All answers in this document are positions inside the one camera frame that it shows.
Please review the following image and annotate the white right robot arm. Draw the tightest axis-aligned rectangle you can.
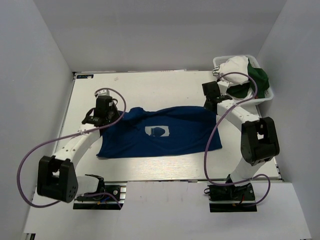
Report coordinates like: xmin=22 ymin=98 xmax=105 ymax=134
xmin=202 ymin=81 xmax=280 ymax=200

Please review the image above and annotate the white plastic laundry basket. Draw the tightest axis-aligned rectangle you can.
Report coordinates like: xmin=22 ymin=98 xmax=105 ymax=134
xmin=212 ymin=55 xmax=274 ymax=105

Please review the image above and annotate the blue table label sticker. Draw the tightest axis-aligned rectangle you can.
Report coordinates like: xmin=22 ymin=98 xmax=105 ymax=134
xmin=76 ymin=74 xmax=94 ymax=79

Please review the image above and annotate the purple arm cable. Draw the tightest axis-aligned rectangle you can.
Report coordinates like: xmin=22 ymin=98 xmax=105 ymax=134
xmin=203 ymin=71 xmax=272 ymax=207
xmin=16 ymin=87 xmax=126 ymax=210

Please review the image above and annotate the white printed t shirt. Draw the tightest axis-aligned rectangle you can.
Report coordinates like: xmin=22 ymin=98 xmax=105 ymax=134
xmin=213 ymin=55 xmax=249 ymax=87

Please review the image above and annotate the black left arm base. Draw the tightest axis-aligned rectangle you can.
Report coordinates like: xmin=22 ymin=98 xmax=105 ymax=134
xmin=73 ymin=182 xmax=127 ymax=210

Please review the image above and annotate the blue t shirt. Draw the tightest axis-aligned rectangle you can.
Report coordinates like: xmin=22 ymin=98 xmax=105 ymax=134
xmin=97 ymin=106 xmax=222 ymax=159

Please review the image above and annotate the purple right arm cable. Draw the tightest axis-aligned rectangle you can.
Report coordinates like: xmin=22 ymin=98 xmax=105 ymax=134
xmin=203 ymin=71 xmax=272 ymax=207

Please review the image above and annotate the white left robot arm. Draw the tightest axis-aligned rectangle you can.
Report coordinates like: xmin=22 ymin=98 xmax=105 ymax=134
xmin=37 ymin=88 xmax=124 ymax=203

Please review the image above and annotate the dark green t shirt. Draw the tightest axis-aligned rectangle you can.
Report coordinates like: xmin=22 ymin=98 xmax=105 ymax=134
xmin=227 ymin=60 xmax=270 ymax=99

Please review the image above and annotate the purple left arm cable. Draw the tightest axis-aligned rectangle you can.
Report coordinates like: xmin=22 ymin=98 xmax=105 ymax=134
xmin=16 ymin=87 xmax=126 ymax=210

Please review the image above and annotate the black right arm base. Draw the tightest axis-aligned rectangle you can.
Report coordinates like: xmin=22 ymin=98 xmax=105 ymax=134
xmin=203 ymin=183 xmax=257 ymax=213

